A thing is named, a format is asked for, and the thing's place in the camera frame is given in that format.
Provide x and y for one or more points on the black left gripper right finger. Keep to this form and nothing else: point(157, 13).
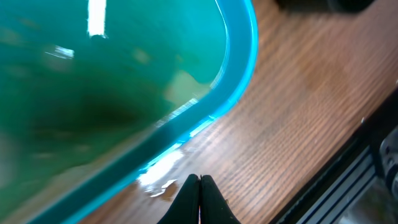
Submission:
point(213, 206)

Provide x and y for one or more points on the black soapy water tray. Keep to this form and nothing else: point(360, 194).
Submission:
point(325, 6)

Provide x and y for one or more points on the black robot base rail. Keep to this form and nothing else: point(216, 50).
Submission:
point(359, 183)

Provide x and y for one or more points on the teal plastic tray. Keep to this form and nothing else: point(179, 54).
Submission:
point(95, 92)

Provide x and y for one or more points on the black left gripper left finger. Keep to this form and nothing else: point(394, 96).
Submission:
point(185, 207)

